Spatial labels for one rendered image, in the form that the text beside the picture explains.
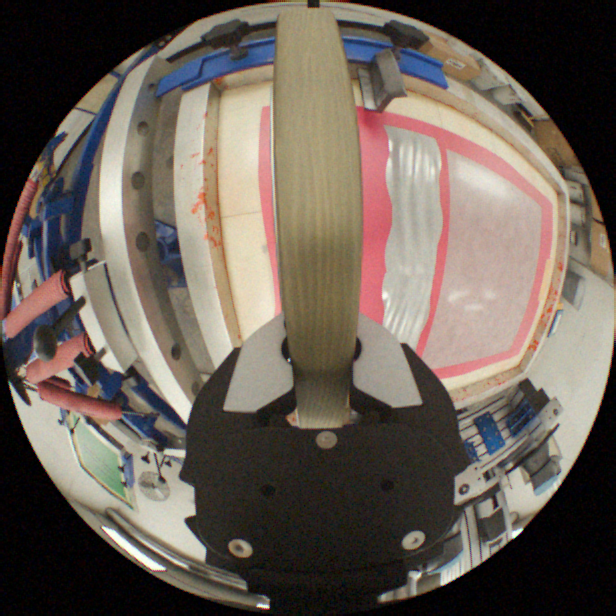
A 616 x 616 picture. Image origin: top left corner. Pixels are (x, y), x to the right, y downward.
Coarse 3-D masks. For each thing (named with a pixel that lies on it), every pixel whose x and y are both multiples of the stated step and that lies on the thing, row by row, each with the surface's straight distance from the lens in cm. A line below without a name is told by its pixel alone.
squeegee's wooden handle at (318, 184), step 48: (288, 48) 10; (336, 48) 10; (288, 96) 8; (336, 96) 8; (288, 144) 7; (336, 144) 7; (288, 192) 7; (336, 192) 6; (288, 240) 7; (336, 240) 6; (288, 288) 7; (336, 288) 7; (288, 336) 8; (336, 336) 8; (336, 384) 10
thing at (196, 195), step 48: (192, 96) 28; (432, 96) 32; (480, 96) 37; (192, 144) 23; (528, 144) 45; (192, 192) 22; (192, 240) 22; (192, 288) 23; (240, 336) 28; (480, 384) 55
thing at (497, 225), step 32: (384, 128) 25; (416, 128) 28; (384, 160) 24; (448, 160) 29; (480, 160) 34; (384, 192) 23; (448, 192) 27; (480, 192) 32; (512, 192) 40; (384, 224) 23; (448, 224) 27; (480, 224) 32; (512, 224) 39; (544, 224) 54; (384, 256) 23; (448, 256) 28; (480, 256) 32; (512, 256) 40; (544, 256) 55
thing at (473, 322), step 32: (448, 288) 29; (480, 288) 34; (512, 288) 43; (448, 320) 32; (480, 320) 38; (512, 320) 49; (416, 352) 33; (448, 352) 37; (480, 352) 45; (512, 352) 60
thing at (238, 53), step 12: (228, 24) 25; (240, 24) 24; (384, 24) 25; (396, 24) 26; (204, 36) 25; (216, 36) 23; (228, 36) 23; (240, 36) 24; (396, 36) 24; (408, 36) 24; (420, 36) 25; (216, 48) 24; (240, 48) 27; (396, 48) 27; (420, 48) 25
